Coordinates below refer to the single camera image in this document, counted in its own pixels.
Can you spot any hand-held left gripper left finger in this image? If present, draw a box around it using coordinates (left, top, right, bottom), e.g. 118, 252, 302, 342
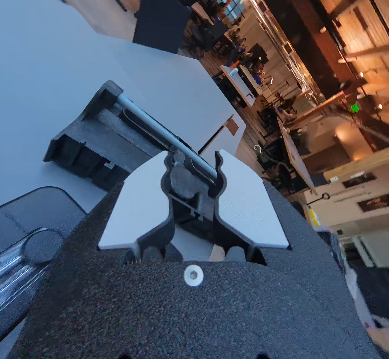
98, 150, 176, 260

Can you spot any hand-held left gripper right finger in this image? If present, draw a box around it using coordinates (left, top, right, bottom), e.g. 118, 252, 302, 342
214, 149, 290, 257

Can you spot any black plastic part with rod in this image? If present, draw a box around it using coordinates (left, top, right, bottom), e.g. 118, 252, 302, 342
43, 80, 220, 222

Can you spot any white desk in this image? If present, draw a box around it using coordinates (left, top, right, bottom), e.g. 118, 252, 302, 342
0, 0, 247, 274

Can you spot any long wooden table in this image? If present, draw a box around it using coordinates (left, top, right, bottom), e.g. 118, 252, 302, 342
276, 117, 318, 196

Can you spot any black metal tray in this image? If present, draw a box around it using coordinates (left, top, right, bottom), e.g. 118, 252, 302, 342
0, 186, 88, 335

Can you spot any white counter with dark pictures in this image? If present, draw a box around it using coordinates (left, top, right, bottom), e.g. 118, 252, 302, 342
303, 152, 389, 229

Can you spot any chrome cylinder with round cap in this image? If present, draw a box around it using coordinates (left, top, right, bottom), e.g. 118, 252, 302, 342
0, 228, 65, 306

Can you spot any white-topped table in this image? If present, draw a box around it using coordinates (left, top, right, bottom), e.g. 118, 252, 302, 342
220, 65, 263, 107

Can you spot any black chair back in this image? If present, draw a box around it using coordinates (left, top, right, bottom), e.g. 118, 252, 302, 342
133, 0, 192, 54

